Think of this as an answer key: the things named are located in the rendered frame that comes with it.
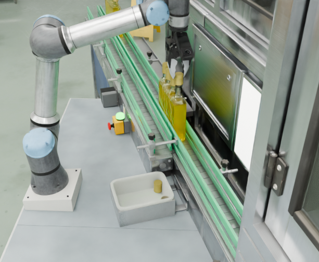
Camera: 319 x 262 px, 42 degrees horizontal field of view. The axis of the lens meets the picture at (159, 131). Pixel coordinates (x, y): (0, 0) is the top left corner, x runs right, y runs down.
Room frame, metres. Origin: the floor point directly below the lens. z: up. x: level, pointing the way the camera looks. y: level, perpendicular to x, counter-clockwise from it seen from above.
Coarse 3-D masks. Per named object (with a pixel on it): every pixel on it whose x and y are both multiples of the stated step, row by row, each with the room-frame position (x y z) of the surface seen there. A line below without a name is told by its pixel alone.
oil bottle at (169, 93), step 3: (168, 90) 1.55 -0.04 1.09; (171, 90) 1.54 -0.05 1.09; (168, 93) 1.54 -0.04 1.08; (171, 93) 1.53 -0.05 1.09; (174, 93) 1.53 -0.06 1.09; (168, 96) 1.53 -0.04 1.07; (171, 96) 1.52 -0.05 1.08; (168, 99) 1.53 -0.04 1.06; (168, 102) 1.53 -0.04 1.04; (168, 105) 1.53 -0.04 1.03; (168, 108) 1.53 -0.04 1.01; (168, 111) 1.53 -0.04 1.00; (165, 114) 1.56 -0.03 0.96; (168, 114) 1.53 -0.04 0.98; (168, 117) 1.53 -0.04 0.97
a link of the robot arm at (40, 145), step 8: (40, 128) 1.34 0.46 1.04; (24, 136) 1.30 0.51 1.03; (32, 136) 1.30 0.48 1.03; (40, 136) 1.29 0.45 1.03; (48, 136) 1.29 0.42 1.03; (56, 136) 1.37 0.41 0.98; (24, 144) 1.26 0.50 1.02; (32, 144) 1.25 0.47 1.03; (40, 144) 1.25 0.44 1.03; (48, 144) 1.26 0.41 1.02; (56, 144) 1.32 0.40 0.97; (32, 152) 1.23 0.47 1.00; (40, 152) 1.24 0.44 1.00; (48, 152) 1.25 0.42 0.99; (56, 152) 1.29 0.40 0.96; (32, 160) 1.24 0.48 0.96; (40, 160) 1.23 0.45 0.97; (48, 160) 1.24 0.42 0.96; (56, 160) 1.27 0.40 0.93; (32, 168) 1.24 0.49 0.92; (40, 168) 1.23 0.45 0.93; (48, 168) 1.24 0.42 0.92
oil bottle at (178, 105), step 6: (174, 96) 1.50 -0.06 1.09; (174, 102) 1.47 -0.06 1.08; (180, 102) 1.47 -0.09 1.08; (174, 108) 1.46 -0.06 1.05; (180, 108) 1.47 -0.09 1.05; (174, 114) 1.46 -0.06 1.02; (180, 114) 1.47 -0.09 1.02; (174, 120) 1.46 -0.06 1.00; (180, 120) 1.47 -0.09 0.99; (174, 126) 1.46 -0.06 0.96; (180, 126) 1.47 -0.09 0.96; (180, 132) 1.47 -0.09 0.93; (180, 138) 1.47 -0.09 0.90
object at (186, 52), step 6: (174, 36) 1.50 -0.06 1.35; (180, 36) 1.48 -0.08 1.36; (186, 36) 1.49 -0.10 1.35; (180, 42) 1.46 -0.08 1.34; (186, 42) 1.46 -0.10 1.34; (180, 48) 1.43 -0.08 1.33; (186, 48) 1.44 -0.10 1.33; (180, 54) 1.43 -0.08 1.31; (186, 54) 1.41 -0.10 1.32; (192, 54) 1.42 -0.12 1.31
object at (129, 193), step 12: (120, 180) 1.26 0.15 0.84; (132, 180) 1.28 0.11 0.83; (144, 180) 1.29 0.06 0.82; (120, 192) 1.26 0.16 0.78; (132, 192) 1.27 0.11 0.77; (144, 192) 1.27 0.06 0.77; (168, 192) 1.21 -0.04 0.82; (120, 204) 1.20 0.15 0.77; (132, 204) 1.20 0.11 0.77; (144, 204) 1.13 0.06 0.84
